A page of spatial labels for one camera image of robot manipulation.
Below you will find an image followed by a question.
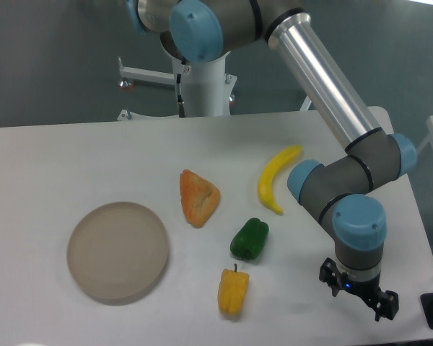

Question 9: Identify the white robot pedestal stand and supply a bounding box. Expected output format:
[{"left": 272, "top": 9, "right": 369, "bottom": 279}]
[{"left": 118, "top": 32, "right": 237, "bottom": 118}]

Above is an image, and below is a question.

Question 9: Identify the beige round plate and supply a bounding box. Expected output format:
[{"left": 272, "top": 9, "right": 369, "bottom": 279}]
[{"left": 66, "top": 202, "right": 170, "bottom": 306}]

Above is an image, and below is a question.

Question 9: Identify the green bell pepper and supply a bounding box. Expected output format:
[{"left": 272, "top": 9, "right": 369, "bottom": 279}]
[{"left": 229, "top": 218, "right": 269, "bottom": 260}]

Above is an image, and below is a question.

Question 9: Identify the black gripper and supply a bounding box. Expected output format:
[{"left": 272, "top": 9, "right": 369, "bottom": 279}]
[{"left": 319, "top": 257, "right": 399, "bottom": 321}]

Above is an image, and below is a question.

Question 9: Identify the orange triangular bread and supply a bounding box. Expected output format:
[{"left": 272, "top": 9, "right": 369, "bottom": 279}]
[{"left": 180, "top": 169, "right": 221, "bottom": 229}]

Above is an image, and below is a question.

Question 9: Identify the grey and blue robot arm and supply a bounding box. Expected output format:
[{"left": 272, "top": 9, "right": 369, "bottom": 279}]
[{"left": 126, "top": 1, "right": 417, "bottom": 319}]

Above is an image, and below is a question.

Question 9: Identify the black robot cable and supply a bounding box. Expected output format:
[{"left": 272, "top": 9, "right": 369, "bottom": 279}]
[{"left": 175, "top": 53, "right": 188, "bottom": 118}]

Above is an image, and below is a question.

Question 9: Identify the yellow banana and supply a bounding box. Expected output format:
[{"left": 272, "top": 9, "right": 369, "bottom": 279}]
[{"left": 257, "top": 145, "right": 303, "bottom": 216}]

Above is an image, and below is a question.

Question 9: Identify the yellow bell pepper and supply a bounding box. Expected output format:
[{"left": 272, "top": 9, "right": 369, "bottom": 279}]
[{"left": 217, "top": 263, "right": 250, "bottom": 316}]

